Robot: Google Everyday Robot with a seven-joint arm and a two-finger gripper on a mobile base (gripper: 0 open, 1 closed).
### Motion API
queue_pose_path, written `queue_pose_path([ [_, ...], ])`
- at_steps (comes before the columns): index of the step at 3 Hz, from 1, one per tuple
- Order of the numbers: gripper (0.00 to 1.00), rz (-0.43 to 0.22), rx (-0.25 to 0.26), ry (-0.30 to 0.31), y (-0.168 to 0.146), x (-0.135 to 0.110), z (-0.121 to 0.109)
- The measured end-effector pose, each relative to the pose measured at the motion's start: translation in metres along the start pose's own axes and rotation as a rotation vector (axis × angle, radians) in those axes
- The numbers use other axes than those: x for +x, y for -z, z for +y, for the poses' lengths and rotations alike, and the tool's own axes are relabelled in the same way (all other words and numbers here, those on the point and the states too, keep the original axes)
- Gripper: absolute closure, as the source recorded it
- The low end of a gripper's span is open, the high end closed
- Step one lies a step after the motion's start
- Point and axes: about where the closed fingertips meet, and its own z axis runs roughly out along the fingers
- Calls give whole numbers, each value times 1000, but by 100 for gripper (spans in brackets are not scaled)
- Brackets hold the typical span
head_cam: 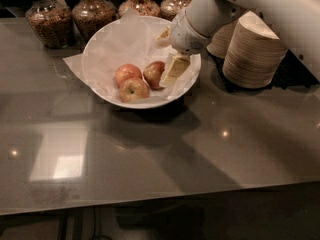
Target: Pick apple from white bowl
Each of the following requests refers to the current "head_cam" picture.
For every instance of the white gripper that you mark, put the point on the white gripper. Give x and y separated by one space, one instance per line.
184 37

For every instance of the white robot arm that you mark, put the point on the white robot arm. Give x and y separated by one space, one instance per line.
295 22

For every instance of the white bowl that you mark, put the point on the white bowl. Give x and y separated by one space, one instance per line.
100 50

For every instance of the front red yellow apple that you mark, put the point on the front red yellow apple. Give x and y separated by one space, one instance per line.
133 89

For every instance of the white paper liner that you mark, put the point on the white paper liner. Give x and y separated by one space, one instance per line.
126 40

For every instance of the glass cereal jar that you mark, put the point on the glass cereal jar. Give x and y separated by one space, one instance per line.
91 15
52 23
170 8
141 7

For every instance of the rear stack paper bowls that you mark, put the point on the rear stack paper bowls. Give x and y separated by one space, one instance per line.
221 40

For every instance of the leftmost glass cereal jar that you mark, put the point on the leftmost glass cereal jar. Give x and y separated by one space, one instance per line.
52 23

